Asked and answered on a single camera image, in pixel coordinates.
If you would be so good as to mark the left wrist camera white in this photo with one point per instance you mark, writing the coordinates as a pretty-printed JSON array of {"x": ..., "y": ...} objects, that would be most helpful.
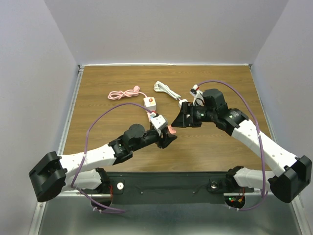
[{"x": 159, "y": 122}]

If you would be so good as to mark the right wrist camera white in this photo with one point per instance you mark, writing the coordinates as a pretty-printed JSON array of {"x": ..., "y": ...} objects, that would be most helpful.
[{"x": 197, "y": 96}]

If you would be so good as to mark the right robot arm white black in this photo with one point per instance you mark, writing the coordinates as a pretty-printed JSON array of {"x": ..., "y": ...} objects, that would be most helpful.
[{"x": 288, "y": 175}]

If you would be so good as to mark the pink usb charger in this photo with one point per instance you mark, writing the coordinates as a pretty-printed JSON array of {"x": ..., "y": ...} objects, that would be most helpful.
[{"x": 171, "y": 130}]

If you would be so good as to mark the pink power strip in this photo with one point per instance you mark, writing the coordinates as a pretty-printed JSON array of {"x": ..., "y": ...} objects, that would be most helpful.
[{"x": 151, "y": 115}]

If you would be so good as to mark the white cube socket adapter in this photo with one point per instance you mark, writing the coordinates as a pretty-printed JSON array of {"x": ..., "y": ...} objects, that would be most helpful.
[{"x": 150, "y": 103}]

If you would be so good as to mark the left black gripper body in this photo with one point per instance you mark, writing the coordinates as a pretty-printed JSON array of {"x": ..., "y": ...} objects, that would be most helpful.
[{"x": 149, "y": 137}]

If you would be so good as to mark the white power strip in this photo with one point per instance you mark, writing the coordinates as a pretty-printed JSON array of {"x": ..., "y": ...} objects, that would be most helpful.
[{"x": 181, "y": 101}]

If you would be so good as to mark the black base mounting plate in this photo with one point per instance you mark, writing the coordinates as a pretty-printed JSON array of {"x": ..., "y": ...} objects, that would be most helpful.
[{"x": 135, "y": 188}]

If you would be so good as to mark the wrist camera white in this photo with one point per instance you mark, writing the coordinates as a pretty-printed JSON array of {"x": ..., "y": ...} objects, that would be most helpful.
[
  {"x": 197, "y": 96},
  {"x": 159, "y": 122}
]

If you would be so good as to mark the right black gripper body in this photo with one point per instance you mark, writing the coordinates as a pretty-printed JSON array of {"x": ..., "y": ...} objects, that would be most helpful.
[{"x": 202, "y": 114}]

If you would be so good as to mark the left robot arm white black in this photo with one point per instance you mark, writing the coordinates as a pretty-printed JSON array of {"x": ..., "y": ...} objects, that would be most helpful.
[{"x": 55, "y": 173}]

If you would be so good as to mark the aluminium frame rail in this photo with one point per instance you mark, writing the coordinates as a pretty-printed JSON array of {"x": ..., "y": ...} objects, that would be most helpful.
[{"x": 73, "y": 193}]

